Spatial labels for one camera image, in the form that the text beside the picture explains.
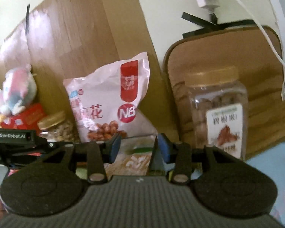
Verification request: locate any red gift bag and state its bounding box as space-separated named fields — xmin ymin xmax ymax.
xmin=0 ymin=103 xmax=46 ymax=131

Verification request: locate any cashew jar gold lid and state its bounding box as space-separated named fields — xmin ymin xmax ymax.
xmin=37 ymin=111 xmax=80 ymax=143

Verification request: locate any pig cartoon blue tablecloth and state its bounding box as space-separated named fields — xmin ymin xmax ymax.
xmin=246 ymin=142 xmax=285 ymax=226

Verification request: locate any pink blue plush toy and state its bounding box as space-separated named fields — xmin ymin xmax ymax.
xmin=0 ymin=64 xmax=37 ymax=117

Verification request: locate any pecan jar gold lid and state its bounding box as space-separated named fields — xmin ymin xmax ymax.
xmin=184 ymin=66 xmax=248 ymax=160

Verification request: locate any black sheep print box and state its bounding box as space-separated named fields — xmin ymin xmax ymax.
xmin=75 ymin=135 xmax=171 ymax=179

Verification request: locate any pink snack bag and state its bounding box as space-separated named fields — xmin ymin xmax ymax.
xmin=63 ymin=52 xmax=157 ymax=142

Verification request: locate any brown wood-pattern board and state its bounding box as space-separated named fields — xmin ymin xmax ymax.
xmin=0 ymin=0 xmax=178 ymax=139

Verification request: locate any white cable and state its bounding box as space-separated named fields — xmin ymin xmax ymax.
xmin=171 ymin=0 xmax=285 ymax=82

